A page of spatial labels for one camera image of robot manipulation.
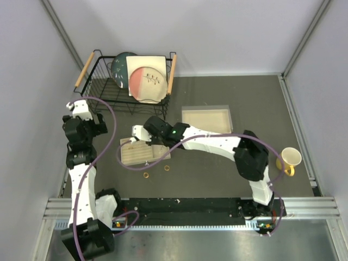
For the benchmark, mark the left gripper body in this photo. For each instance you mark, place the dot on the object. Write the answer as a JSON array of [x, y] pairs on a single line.
[[93, 129]]

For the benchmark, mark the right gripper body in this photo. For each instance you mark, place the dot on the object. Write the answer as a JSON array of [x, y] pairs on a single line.
[[158, 141]]

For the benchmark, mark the beige jewelry box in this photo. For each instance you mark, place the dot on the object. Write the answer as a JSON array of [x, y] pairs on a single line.
[[212, 118]]

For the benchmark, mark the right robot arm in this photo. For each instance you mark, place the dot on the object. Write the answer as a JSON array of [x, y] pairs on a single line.
[[251, 157]]

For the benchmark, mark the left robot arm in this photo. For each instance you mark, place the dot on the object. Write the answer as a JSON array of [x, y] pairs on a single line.
[[88, 234]]

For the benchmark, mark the pink and cream round plate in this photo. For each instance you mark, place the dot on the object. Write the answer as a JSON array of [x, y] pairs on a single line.
[[147, 85]]

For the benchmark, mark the dark green round plate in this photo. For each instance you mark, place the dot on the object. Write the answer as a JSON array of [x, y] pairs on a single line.
[[119, 71]]

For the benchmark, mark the cream square plate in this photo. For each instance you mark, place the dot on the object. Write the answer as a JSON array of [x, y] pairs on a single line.
[[155, 61]]

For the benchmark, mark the yellow mug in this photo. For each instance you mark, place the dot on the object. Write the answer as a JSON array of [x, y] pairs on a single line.
[[291, 158]]

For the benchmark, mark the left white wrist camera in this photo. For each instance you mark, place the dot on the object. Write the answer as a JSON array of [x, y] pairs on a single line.
[[80, 109]]

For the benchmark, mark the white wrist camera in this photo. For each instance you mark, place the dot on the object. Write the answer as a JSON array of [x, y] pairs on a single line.
[[80, 109], [139, 133]]

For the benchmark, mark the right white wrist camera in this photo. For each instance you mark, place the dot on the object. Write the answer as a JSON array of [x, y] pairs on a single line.
[[139, 133]]

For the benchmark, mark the black wire dish rack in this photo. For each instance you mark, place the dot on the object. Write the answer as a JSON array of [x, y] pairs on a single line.
[[96, 79]]

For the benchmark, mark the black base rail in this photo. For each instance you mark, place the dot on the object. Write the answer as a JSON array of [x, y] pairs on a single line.
[[190, 211]]

